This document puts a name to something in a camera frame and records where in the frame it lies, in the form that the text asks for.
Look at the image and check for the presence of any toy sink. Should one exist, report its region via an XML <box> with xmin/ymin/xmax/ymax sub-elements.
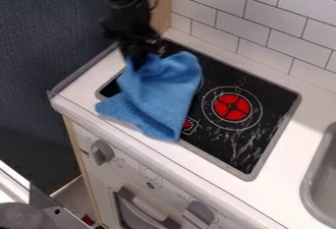
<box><xmin>299</xmin><ymin>122</ymin><xmax>336</xmax><ymax>229</ymax></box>

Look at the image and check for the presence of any toy stove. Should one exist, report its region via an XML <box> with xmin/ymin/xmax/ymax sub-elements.
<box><xmin>94</xmin><ymin>37</ymin><xmax>304</xmax><ymax>182</ymax></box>

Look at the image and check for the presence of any blue cloth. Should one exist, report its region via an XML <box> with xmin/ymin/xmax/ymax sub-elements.
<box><xmin>94</xmin><ymin>50</ymin><xmax>205</xmax><ymax>143</ymax></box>

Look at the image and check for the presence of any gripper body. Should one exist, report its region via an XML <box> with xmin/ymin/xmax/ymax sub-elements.
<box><xmin>100</xmin><ymin>23</ymin><xmax>170</xmax><ymax>71</ymax></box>

